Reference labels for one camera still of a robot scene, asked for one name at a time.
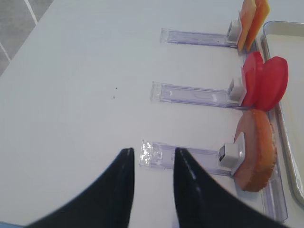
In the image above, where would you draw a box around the clear pusher track cheese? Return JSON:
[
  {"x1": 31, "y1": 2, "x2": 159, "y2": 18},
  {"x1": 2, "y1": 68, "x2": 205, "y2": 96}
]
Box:
[{"x1": 160, "y1": 20, "x2": 242, "y2": 48}]

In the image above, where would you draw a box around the red tomato slice outer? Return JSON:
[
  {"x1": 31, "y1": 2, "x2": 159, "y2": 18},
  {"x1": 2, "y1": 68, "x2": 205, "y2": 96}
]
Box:
[{"x1": 242, "y1": 51, "x2": 263, "y2": 107}]

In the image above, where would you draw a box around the clear pusher track tomato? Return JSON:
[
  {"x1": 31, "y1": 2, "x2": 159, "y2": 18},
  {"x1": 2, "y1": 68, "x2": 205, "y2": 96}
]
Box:
[{"x1": 150, "y1": 82, "x2": 249, "y2": 110}]

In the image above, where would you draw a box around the yellow cheese slice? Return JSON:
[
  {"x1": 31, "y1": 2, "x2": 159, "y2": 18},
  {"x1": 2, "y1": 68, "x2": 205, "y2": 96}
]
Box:
[{"x1": 237, "y1": 0, "x2": 257, "y2": 51}]

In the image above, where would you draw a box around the bun slice left outer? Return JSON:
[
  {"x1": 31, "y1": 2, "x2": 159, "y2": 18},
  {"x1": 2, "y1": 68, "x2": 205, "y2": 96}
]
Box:
[{"x1": 234, "y1": 109, "x2": 277, "y2": 192}]

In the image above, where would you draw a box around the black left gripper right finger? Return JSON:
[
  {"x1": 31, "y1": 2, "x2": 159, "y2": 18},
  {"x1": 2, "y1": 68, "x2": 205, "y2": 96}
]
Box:
[{"x1": 173, "y1": 155, "x2": 284, "y2": 228}]

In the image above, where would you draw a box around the clear pusher track bun left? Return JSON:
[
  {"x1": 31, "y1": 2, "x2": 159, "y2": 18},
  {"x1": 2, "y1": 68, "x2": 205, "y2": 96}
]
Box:
[{"x1": 139, "y1": 134, "x2": 246, "y2": 176}]

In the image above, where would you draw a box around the white metal tray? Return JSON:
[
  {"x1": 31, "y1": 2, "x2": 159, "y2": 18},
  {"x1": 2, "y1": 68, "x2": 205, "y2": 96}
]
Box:
[{"x1": 261, "y1": 20, "x2": 304, "y2": 205}]

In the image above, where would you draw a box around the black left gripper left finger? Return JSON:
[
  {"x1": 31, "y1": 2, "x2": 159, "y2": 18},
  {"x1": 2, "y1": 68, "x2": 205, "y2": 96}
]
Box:
[{"x1": 29, "y1": 148, "x2": 135, "y2": 228}]

